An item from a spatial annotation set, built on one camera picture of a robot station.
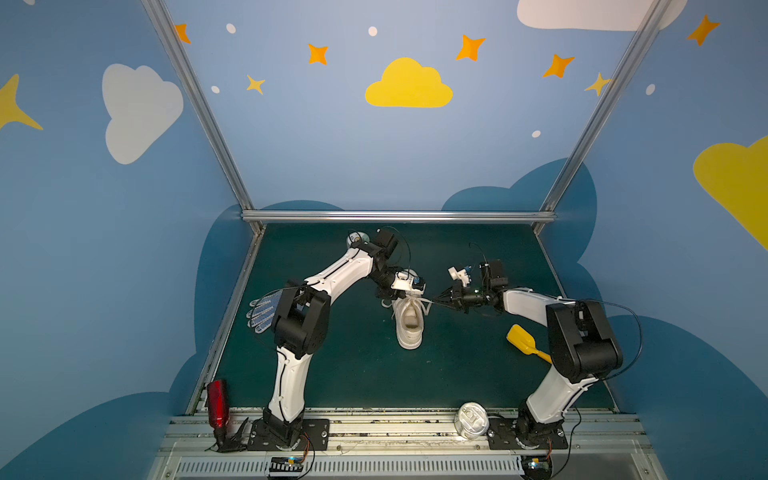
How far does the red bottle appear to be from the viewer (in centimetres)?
75

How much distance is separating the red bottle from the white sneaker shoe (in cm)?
51

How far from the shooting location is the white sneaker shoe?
856 mm

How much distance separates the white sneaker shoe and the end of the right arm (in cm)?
7

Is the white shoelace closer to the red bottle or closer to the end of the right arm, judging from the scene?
the end of the right arm

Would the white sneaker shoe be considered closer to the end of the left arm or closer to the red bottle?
the end of the left arm

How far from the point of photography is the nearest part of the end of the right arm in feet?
2.50

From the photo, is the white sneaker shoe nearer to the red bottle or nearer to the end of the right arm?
the end of the right arm

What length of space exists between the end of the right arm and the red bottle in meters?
0.65

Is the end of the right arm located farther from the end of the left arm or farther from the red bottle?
the red bottle
